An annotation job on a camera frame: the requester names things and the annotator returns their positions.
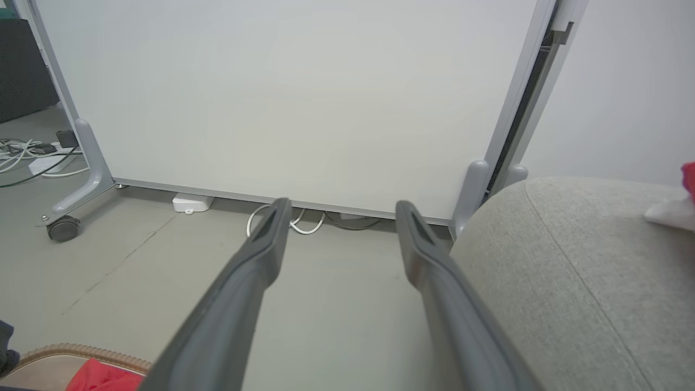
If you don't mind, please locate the black caster wheel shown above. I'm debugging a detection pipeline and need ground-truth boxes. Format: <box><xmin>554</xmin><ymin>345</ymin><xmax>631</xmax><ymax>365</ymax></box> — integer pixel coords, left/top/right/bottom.
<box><xmin>46</xmin><ymin>215</ymin><xmax>81</xmax><ymax>243</ymax></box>

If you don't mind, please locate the grey sofa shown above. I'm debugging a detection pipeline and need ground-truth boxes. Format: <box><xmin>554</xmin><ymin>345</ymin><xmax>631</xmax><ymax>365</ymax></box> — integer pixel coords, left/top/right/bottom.
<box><xmin>449</xmin><ymin>175</ymin><xmax>695</xmax><ymax>391</ymax></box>

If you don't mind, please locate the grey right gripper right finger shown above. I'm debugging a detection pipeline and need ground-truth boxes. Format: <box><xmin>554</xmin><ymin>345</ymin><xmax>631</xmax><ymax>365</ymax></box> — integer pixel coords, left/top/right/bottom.
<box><xmin>395</xmin><ymin>200</ymin><xmax>544</xmax><ymax>391</ymax></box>

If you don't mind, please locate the black cabinet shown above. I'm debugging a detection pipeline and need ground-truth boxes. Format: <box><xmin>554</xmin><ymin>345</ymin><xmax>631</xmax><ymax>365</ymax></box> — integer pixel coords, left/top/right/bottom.
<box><xmin>0</xmin><ymin>17</ymin><xmax>61</xmax><ymax>125</ymax></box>

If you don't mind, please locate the thin black cable under partition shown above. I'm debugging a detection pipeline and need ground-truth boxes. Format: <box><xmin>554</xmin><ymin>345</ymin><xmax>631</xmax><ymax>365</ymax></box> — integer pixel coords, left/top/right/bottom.
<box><xmin>325</xmin><ymin>213</ymin><xmax>389</xmax><ymax>232</ymax></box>

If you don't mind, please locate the grey partition foot with caster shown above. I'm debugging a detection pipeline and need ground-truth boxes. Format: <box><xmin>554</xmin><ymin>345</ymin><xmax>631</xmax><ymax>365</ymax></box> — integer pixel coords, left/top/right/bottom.
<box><xmin>35</xmin><ymin>118</ymin><xmax>116</xmax><ymax>226</ymax></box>

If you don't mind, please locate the wide white partition panel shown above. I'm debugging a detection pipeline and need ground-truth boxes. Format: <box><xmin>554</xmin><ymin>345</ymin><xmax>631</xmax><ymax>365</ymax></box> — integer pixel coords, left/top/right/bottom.
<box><xmin>24</xmin><ymin>0</ymin><xmax>561</xmax><ymax>226</ymax></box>

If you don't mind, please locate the grey partition foot without caster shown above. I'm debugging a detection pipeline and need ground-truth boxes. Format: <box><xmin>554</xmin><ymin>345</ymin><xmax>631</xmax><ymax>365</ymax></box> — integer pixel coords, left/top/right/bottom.
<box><xmin>449</xmin><ymin>159</ymin><xmax>491</xmax><ymax>240</ymax></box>

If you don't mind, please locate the narrow white partition panel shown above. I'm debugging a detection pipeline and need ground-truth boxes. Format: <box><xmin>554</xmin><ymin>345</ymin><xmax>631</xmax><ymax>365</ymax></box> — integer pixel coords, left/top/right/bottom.
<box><xmin>488</xmin><ymin>0</ymin><xmax>695</xmax><ymax>192</ymax></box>

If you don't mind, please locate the white power strip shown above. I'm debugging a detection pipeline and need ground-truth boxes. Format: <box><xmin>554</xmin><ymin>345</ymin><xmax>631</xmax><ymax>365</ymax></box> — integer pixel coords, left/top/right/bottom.
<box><xmin>28</xmin><ymin>154</ymin><xmax>72</xmax><ymax>176</ymax></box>

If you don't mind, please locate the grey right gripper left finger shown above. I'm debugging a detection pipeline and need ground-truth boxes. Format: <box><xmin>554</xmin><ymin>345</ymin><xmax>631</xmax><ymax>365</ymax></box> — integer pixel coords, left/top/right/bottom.
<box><xmin>138</xmin><ymin>197</ymin><xmax>294</xmax><ymax>391</ymax></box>

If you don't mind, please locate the long black floor cable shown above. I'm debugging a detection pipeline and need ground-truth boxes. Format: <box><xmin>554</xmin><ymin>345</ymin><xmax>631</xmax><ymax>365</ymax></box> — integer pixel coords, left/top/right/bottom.
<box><xmin>0</xmin><ymin>146</ymin><xmax>83</xmax><ymax>190</ymax></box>

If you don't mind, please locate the white garment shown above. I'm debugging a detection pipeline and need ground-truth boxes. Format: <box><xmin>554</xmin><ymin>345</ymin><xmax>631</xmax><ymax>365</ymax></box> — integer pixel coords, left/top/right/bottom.
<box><xmin>643</xmin><ymin>196</ymin><xmax>695</xmax><ymax>234</ymax></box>

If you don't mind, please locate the white power adapter box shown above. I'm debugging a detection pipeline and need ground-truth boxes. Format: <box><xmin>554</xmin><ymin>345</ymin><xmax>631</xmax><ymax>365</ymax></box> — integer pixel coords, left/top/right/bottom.
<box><xmin>172</xmin><ymin>193</ymin><xmax>214</xmax><ymax>216</ymax></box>

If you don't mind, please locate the small red garment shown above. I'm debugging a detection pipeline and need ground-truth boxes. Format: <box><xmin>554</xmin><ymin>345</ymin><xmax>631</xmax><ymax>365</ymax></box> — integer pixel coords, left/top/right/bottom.
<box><xmin>680</xmin><ymin>161</ymin><xmax>695</xmax><ymax>205</ymax></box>

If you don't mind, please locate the looped white cable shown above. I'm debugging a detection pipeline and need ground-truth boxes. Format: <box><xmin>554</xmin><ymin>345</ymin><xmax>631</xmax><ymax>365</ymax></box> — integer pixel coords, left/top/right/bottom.
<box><xmin>245</xmin><ymin>203</ymin><xmax>327</xmax><ymax>238</ymax></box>

